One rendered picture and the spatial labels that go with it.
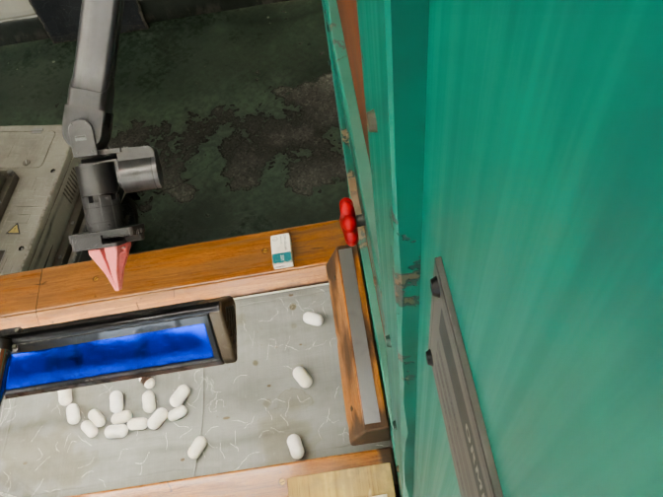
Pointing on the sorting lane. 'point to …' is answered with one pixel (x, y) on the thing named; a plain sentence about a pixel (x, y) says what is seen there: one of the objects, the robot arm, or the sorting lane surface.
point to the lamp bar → (123, 346)
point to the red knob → (350, 221)
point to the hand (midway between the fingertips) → (117, 285)
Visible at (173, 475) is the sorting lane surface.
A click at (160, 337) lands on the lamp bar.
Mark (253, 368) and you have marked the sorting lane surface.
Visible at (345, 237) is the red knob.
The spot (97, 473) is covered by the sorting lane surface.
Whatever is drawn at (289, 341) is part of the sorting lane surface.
